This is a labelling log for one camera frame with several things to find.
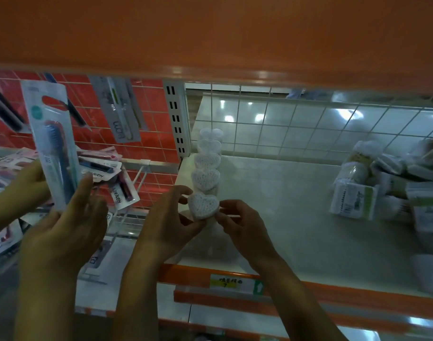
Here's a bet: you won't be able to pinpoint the person's left hand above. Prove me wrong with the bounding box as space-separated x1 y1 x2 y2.
133 185 207 264

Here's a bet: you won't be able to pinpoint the person's right hand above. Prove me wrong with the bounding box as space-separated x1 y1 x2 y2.
215 199 278 272

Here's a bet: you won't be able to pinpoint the white shelf orange rail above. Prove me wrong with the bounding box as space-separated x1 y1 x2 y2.
158 154 433 318

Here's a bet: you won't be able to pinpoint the pile of cotton swab packs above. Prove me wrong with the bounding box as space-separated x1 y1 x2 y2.
329 136 433 295

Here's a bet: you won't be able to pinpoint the white shelf board orange rim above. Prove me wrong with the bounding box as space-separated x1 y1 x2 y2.
0 0 433 95
156 284 433 341
74 236 139 316

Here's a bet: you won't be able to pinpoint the person's left forearm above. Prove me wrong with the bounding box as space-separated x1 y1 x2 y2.
111 244 175 341

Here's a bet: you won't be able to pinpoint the person's right forearm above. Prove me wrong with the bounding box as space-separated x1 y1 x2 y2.
255 254 349 341

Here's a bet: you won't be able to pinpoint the price label green arrow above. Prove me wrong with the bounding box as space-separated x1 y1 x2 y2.
209 274 265 296

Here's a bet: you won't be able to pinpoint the pile of toothbrush packs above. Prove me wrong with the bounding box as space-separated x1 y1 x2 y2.
0 147 141 272

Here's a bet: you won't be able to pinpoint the hanging dark packaged items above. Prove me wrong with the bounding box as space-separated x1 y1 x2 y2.
42 72 92 131
88 76 149 144

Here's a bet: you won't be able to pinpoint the blue toothbrush blister pack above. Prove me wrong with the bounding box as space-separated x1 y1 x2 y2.
20 80 81 212

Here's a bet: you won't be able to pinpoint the white wire basket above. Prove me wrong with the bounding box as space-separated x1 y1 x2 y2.
106 159 178 239

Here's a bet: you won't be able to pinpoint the white slotted shelf post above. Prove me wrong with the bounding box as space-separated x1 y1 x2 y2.
163 80 192 161

